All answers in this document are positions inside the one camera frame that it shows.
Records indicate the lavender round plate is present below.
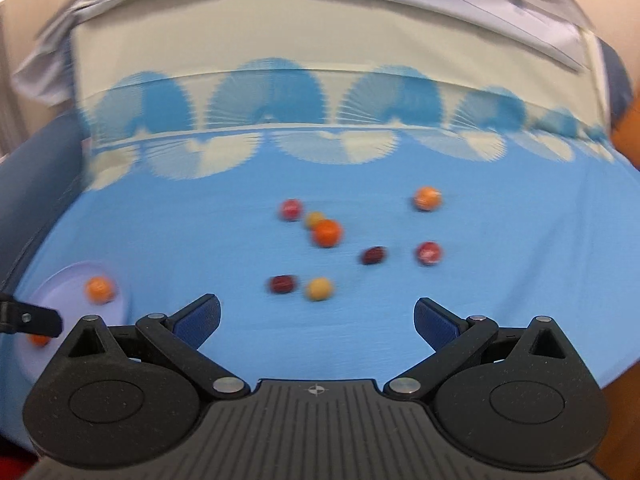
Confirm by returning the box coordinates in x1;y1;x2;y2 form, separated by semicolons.
14;260;134;392

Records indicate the red apple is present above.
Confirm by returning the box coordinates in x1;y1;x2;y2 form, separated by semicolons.
278;198;304;222
414;241;444;267

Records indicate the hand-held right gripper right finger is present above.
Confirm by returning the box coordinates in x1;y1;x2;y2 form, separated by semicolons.
384;297;572;401

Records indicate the blue fan-print bedsheet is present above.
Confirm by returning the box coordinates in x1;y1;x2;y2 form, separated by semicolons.
0;25;640;458

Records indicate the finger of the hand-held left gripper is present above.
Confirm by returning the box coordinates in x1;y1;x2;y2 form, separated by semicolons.
0;292;64;339

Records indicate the blue upholstered bed edge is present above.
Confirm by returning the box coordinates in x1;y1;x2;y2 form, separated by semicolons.
0;109;97;291

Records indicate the grey quilt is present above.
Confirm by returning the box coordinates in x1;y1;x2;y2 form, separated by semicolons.
10;0;601;107

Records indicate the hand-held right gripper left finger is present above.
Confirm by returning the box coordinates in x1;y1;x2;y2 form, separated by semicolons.
64;293;251;401

